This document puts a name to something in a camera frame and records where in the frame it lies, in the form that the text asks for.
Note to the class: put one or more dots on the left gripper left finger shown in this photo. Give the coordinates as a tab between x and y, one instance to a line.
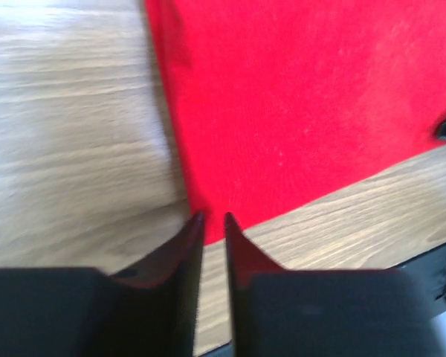
146	309

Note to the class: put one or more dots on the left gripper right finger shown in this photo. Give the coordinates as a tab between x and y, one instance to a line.
276	311

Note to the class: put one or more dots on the bright red t shirt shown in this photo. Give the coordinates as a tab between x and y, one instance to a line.
277	103

